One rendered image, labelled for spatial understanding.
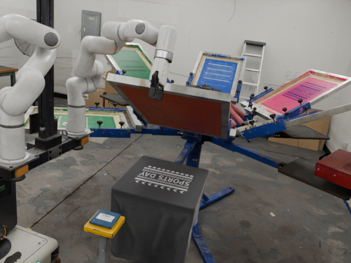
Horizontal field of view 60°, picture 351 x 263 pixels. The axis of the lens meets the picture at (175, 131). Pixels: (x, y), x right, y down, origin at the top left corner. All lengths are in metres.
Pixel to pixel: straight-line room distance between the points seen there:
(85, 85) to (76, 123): 0.22
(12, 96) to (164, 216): 0.88
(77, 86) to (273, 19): 4.69
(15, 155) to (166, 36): 0.81
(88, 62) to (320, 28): 4.90
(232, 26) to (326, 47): 1.67
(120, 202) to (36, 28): 0.90
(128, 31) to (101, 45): 0.26
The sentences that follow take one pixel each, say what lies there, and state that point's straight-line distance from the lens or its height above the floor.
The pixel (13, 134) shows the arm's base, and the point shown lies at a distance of 1.42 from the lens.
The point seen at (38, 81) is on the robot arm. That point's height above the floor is 1.50.
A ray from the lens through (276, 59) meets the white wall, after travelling 5.94.
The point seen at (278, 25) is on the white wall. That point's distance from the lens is 5.94.
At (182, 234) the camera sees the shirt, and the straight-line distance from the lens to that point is 1.61.
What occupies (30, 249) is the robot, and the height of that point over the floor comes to 0.28.
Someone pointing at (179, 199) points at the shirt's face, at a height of 0.95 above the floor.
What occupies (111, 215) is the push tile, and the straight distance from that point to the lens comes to 1.38.
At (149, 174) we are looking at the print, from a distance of 1.78.
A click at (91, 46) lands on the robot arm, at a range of 1.53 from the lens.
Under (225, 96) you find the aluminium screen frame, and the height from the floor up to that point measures 1.51.
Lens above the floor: 1.75
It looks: 18 degrees down
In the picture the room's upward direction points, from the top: 8 degrees clockwise
